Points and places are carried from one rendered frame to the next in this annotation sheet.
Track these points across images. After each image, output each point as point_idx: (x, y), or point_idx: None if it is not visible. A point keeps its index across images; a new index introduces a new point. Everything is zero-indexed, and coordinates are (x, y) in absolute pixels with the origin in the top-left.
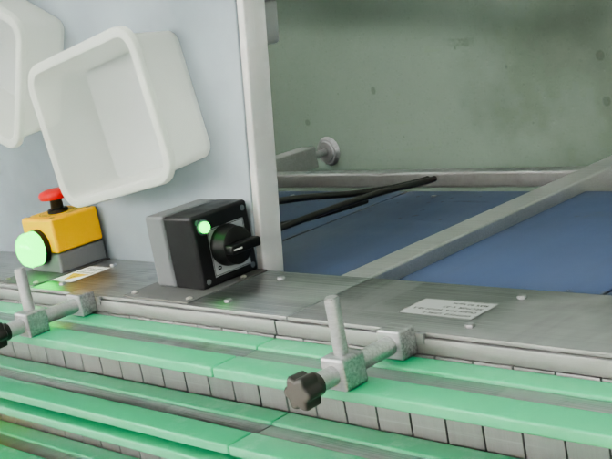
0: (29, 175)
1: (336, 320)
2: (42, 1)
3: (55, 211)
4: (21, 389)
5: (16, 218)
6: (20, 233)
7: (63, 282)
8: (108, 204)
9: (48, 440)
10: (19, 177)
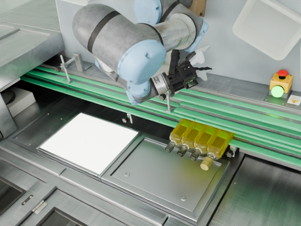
0: (256, 59)
1: None
2: (297, 9)
3: (283, 78)
4: (293, 141)
5: (241, 69)
6: (241, 74)
7: (297, 106)
8: (298, 75)
9: (277, 146)
10: (250, 58)
